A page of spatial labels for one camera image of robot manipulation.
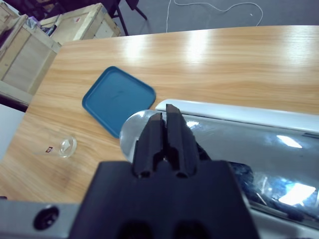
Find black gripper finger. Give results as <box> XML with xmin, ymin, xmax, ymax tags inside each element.
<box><xmin>133</xmin><ymin>113</ymin><xmax>164</xmax><ymax>178</ymax></box>
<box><xmin>165</xmin><ymin>104</ymin><xmax>200</xmax><ymax>179</ymax></box>

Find clear glass cup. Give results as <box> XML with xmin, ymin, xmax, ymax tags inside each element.
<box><xmin>32</xmin><ymin>126</ymin><xmax>78</xmax><ymax>159</ymax></box>

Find white capsule coffee machine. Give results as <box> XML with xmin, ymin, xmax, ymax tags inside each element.
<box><xmin>155</xmin><ymin>99</ymin><xmax>319</xmax><ymax>239</ymax></box>

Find teal plastic tray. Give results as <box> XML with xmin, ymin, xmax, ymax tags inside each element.
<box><xmin>81</xmin><ymin>66</ymin><xmax>157</xmax><ymax>139</ymax></box>

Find black chair legs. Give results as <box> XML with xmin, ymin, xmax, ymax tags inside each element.
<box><xmin>109</xmin><ymin>0</ymin><xmax>148</xmax><ymax>35</ymax></box>

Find light wooden crate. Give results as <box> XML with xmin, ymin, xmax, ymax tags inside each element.
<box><xmin>39</xmin><ymin>2</ymin><xmax>122</xmax><ymax>42</ymax></box>
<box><xmin>0</xmin><ymin>3</ymin><xmax>62</xmax><ymax>95</ymax></box>

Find white furniture panel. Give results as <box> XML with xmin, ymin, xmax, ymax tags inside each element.
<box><xmin>0</xmin><ymin>103</ymin><xmax>25</xmax><ymax>162</ymax></box>

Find white floor cable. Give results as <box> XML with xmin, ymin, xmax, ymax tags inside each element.
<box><xmin>166</xmin><ymin>0</ymin><xmax>264</xmax><ymax>33</ymax></box>

